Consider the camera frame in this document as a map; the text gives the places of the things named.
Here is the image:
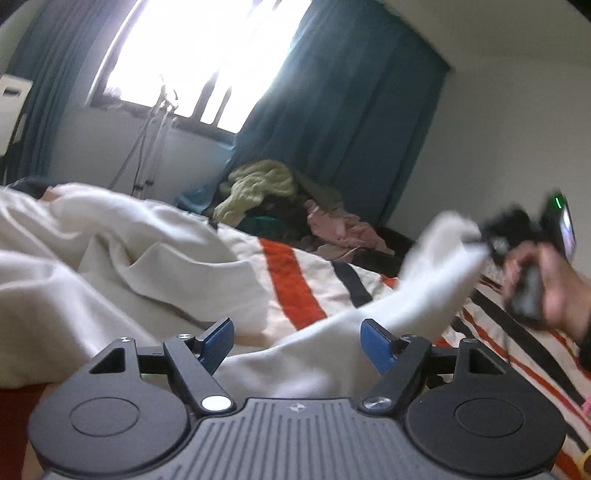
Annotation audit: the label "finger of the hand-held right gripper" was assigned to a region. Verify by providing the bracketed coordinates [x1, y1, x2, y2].
[463, 225, 494, 254]

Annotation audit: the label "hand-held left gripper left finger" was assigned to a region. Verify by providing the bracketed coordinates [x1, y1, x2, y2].
[88, 318, 237, 416]

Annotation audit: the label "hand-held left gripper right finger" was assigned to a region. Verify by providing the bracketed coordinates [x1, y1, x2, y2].
[359, 318, 511, 416]

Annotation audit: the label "white pants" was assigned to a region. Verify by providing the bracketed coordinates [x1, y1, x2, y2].
[0, 182, 485, 402]

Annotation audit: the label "person's right forearm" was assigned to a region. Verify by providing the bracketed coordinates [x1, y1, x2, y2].
[574, 307, 591, 361]

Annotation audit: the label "person's right hand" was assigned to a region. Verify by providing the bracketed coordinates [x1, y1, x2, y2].
[502, 242, 591, 332]

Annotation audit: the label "dark armchair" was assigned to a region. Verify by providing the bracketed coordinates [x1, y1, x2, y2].
[367, 225, 419, 278]

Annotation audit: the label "striped blanket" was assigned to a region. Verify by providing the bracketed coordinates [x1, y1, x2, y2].
[0, 226, 591, 480]

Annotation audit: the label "pink garment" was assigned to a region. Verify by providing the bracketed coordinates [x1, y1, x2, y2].
[304, 200, 395, 256]

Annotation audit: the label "green garment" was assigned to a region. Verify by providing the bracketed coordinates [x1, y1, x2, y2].
[238, 215, 289, 237]

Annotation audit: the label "blue cloth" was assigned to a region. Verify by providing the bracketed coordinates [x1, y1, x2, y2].
[174, 184, 234, 217]

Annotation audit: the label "olive garment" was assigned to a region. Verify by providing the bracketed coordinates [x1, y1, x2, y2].
[290, 170, 346, 214]

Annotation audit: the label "yellow-green knit garment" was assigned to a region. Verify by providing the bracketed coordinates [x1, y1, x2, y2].
[211, 159, 297, 228]

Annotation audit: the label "wide teal curtain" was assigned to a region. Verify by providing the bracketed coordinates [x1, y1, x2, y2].
[231, 0, 452, 227]

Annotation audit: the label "garment steamer stand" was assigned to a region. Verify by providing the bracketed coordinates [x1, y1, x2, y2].
[110, 74, 182, 200]

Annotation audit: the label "window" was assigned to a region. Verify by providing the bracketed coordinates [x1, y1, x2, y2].
[88, 0, 317, 139]

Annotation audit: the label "narrow teal curtain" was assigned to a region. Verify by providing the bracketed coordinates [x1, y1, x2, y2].
[0, 11, 95, 185]

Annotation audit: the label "white wall appliance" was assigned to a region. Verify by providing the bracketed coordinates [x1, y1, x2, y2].
[0, 74, 34, 158]

